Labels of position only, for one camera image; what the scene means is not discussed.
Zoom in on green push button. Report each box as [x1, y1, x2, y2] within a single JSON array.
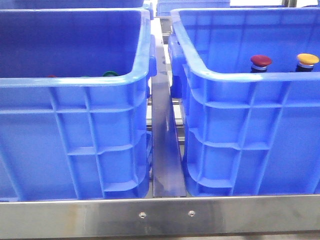
[[102, 70, 119, 77]]

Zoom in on yellow mushroom push button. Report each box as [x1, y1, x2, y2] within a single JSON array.
[[295, 53, 320, 73]]

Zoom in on rail screw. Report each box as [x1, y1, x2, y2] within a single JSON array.
[[188, 210, 196, 217], [138, 212, 147, 219]]

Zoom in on steel front rail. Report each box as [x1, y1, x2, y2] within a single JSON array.
[[0, 194, 320, 239]]

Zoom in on left rail screw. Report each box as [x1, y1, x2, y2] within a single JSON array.
[[138, 212, 147, 219]]

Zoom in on rear left blue bin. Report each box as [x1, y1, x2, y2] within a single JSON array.
[[0, 0, 154, 20]]

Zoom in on blue plastic bin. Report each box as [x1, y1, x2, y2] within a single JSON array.
[[170, 7, 320, 196], [0, 8, 157, 202]]

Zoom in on right rail screw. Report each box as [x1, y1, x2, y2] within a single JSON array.
[[188, 210, 196, 217]]

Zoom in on steel divider bar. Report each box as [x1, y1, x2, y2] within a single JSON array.
[[151, 37, 188, 198]]

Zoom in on left blue plastic bin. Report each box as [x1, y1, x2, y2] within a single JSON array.
[[0, 8, 157, 202]]

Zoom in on red mushroom push button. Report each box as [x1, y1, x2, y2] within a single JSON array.
[[250, 54, 272, 73]]

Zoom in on right blue plastic bin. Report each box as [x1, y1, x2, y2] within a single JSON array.
[[170, 7, 320, 196]]

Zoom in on rear right blue bin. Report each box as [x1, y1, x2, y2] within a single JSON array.
[[156, 0, 231, 17]]

